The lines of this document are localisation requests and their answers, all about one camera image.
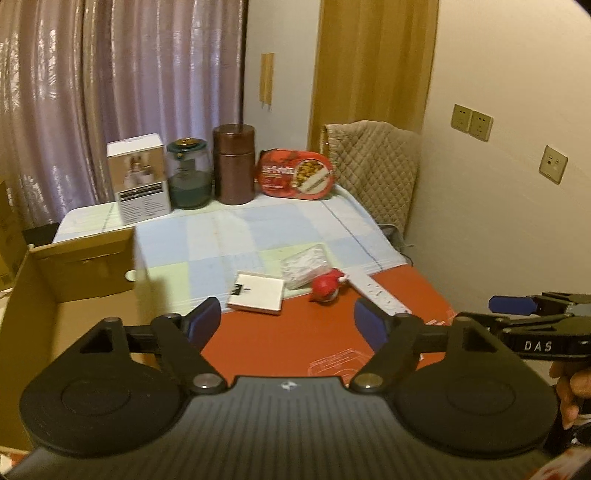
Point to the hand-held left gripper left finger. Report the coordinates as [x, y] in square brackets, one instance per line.
[205, 319]

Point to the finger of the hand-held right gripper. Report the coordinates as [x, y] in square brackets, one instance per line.
[480, 319]
[510, 303]

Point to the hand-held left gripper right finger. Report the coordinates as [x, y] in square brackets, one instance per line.
[369, 321]

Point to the clear plastic box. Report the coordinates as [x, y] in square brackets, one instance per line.
[304, 265]

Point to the brown cardboard box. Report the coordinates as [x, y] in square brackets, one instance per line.
[74, 286]

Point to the person's right hand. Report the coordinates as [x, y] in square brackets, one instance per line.
[570, 392]

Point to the white power strip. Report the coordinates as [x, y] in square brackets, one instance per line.
[381, 293]

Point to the red santa toy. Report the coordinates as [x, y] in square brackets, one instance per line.
[325, 286]

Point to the red printed table mat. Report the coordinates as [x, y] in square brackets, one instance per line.
[286, 341]

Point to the red patterned white clothing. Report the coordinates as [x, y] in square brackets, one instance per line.
[570, 461]

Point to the green glass jar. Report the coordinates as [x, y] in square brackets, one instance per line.
[189, 180]

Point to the beige quilted chair cover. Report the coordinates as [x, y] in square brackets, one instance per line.
[374, 170]

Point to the white product box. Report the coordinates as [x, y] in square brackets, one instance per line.
[138, 180]

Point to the brown metal canister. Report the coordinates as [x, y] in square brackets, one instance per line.
[234, 166]

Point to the red oval food container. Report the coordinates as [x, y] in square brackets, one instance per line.
[295, 175]

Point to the purple curtain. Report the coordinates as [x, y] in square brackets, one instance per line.
[115, 83]

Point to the wooden door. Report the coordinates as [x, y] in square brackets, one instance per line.
[374, 60]

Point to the beige wall socket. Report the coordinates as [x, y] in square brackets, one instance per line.
[461, 117]
[481, 124]
[553, 165]

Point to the wooden wall strip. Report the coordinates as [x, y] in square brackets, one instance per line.
[270, 78]
[263, 78]

